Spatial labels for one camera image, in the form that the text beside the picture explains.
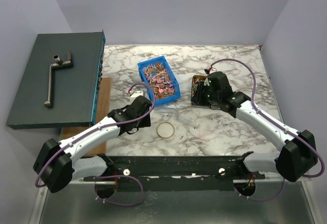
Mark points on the wooden board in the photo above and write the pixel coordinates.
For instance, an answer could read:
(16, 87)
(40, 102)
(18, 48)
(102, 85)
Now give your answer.
(102, 111)

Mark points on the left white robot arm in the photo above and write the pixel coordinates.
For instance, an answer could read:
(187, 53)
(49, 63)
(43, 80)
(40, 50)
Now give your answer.
(60, 162)

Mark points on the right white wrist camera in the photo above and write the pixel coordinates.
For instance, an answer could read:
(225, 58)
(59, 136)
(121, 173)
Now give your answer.
(209, 70)

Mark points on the dark grey box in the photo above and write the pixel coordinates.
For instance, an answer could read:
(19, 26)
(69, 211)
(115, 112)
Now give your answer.
(61, 82)

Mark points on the round jar lid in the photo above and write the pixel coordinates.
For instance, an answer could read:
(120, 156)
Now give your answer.
(165, 130)

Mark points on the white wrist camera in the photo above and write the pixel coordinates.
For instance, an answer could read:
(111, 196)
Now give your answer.
(135, 94)
(209, 70)

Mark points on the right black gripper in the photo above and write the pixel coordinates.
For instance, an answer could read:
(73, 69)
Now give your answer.
(197, 95)

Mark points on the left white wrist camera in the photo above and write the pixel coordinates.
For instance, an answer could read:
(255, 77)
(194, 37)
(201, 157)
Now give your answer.
(135, 94)

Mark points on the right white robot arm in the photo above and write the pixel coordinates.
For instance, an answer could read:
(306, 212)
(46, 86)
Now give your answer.
(294, 155)

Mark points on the blue candy bin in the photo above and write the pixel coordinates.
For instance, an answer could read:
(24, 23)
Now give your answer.
(157, 74)

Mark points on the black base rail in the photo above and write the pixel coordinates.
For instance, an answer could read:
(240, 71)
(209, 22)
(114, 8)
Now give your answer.
(180, 173)

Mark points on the metal candy tin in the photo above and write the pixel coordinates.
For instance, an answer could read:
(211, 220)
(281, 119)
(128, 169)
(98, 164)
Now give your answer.
(200, 92)

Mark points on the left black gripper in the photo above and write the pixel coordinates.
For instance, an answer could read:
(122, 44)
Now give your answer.
(145, 123)

